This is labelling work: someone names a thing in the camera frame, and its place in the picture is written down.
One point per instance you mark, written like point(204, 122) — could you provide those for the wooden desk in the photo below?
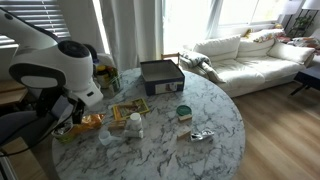
point(11, 91)

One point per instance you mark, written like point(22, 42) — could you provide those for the small wooden block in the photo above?
point(185, 117)
point(183, 134)

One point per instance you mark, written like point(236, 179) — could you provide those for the yellow dog book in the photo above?
point(131, 108)

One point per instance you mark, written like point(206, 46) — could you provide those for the white window blinds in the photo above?
point(36, 16)

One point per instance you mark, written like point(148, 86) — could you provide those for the grey white blanket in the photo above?
point(200, 63)

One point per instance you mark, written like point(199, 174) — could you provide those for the dark coffee table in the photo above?
point(308, 78)

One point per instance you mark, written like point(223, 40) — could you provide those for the clear acrylic organizer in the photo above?
point(115, 91)

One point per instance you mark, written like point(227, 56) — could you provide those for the navy cardboard box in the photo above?
point(165, 85)

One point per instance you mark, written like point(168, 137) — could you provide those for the wooden plank block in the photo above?
point(118, 122)
point(117, 125)

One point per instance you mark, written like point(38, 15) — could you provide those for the white curtain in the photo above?
point(130, 33)

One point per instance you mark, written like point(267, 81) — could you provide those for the green house plant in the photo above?
point(301, 23)

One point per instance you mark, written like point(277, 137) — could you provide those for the white pill bottle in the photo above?
point(135, 121)

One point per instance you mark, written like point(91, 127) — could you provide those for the patterned throw pillow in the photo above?
point(266, 35)
point(305, 42)

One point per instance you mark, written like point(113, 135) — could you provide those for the large bright window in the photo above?
point(193, 20)

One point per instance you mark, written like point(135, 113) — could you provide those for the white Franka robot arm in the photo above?
point(43, 60)

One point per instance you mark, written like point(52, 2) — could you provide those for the white lamp shade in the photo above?
point(291, 6)

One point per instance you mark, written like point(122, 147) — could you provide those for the orange chip packet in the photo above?
point(90, 121)

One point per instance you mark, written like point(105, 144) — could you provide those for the white sofa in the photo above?
point(253, 66)

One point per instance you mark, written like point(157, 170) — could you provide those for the wooden chair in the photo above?
point(170, 56)

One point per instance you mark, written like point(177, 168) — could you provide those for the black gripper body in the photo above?
point(78, 107)

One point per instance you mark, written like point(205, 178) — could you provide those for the green round lid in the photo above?
point(184, 110)

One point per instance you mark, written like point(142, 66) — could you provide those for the brown jar yellow lid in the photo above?
point(103, 77)

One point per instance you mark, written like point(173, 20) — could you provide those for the clear measuring scoop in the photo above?
point(105, 137)

